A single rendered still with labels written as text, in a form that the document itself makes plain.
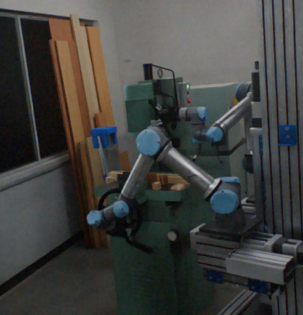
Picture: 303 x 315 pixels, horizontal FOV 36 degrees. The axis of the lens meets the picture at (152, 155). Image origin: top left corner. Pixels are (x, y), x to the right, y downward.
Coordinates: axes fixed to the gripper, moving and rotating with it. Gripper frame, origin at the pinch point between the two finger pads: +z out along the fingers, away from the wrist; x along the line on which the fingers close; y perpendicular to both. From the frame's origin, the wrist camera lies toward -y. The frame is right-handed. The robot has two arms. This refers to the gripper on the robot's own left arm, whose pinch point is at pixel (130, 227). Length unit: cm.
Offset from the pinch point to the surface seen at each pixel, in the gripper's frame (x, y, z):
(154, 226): 1.1, -5.3, 24.4
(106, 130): -77, -83, 64
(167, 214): 10.0, -12.0, 20.5
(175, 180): 9.5, -33.7, 25.8
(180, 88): 4, -93, 23
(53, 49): -141, -154, 51
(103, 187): -33.5, -24.7, 14.0
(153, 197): 2.2, -20.6, 15.5
